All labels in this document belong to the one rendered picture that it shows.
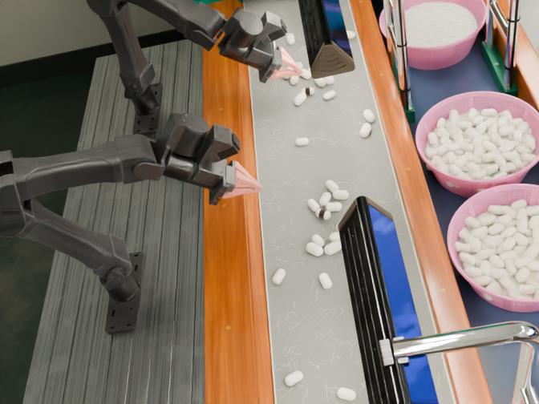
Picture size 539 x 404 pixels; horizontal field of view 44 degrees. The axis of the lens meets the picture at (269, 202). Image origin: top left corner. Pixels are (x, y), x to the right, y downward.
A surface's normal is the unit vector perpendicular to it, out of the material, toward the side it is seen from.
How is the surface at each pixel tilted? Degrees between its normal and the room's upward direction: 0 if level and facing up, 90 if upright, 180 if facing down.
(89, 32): 90
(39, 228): 100
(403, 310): 58
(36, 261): 0
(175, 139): 90
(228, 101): 0
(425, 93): 0
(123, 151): 16
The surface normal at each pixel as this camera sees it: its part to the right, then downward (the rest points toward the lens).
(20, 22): 0.04, 0.76
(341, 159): -0.22, -0.62
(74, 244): 0.37, 0.64
